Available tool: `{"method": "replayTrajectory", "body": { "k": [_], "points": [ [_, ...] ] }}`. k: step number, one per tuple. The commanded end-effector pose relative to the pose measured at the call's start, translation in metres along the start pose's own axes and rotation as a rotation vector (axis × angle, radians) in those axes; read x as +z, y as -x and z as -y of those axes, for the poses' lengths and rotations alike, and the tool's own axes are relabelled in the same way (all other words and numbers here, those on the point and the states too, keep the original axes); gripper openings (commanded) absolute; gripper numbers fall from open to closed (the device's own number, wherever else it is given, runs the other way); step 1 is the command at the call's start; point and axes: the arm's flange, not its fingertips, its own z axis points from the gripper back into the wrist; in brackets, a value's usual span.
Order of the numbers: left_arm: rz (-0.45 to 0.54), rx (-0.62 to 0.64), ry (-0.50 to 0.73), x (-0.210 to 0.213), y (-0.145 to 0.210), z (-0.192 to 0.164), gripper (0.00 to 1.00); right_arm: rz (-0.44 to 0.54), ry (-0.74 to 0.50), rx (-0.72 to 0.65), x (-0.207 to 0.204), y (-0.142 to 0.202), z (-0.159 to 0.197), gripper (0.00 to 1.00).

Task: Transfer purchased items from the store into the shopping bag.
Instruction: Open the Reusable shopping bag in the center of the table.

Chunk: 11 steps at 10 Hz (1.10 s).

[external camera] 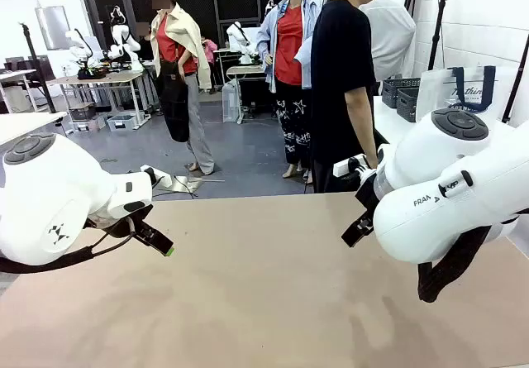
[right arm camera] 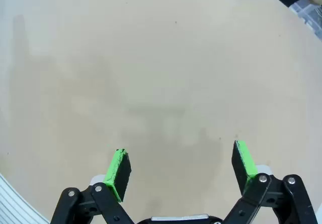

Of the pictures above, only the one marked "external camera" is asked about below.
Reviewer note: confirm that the clear plastic container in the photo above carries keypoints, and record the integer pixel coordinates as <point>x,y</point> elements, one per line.
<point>231,101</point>

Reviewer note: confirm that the black tripod stand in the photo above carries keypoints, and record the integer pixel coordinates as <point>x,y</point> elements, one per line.
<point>39,70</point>

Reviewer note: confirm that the dark grey plastic basket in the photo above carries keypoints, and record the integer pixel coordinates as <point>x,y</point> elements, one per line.
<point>398,89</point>
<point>411,103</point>

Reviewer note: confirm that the black tripod with white head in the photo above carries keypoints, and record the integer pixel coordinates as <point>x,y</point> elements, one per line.
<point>437,29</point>

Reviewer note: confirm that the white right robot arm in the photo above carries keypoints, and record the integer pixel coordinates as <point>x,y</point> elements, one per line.
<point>454,186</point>

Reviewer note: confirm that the grey wall board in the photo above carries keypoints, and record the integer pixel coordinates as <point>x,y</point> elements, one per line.
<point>51,27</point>

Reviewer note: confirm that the black slanted pole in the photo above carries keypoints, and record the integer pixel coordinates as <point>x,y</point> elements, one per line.
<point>516,78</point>

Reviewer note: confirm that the person's right forearm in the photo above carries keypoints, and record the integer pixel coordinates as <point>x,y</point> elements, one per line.
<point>361,124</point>

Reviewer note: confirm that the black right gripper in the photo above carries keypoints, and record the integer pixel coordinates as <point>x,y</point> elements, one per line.
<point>368,194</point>

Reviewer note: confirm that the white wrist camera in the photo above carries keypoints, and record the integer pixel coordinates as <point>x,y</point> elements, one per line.
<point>351,166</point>
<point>155,175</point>

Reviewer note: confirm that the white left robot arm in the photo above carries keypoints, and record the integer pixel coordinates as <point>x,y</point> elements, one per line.
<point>49,186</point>

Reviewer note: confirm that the mannequin with blue shirt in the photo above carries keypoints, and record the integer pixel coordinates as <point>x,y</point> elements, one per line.
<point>289,54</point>

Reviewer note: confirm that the white side table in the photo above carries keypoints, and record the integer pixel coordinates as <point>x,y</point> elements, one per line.
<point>388,120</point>

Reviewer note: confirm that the person in black t-shirt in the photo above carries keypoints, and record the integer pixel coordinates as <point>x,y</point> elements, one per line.
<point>335,74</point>

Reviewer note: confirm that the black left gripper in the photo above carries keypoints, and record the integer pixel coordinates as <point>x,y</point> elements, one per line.
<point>117,227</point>

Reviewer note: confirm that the white background robot on desk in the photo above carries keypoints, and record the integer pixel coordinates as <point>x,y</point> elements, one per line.
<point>239,41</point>

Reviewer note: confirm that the person in pink top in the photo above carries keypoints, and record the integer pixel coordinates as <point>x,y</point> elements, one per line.
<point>210,55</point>

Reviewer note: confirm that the wooden background work table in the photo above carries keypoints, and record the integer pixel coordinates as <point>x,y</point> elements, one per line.
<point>99,79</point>

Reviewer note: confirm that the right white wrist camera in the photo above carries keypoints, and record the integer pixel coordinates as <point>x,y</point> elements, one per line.
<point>351,166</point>

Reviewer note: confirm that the white background robot black joints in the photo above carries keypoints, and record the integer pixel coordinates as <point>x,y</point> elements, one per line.
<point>124,37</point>

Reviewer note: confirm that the mannequin with cream jacket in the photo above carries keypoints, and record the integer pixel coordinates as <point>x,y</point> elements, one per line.
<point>177,54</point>

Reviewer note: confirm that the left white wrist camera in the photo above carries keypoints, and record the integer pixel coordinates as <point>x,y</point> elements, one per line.
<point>155,175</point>

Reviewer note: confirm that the dark background desk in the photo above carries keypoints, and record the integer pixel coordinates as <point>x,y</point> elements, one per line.
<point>246,80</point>

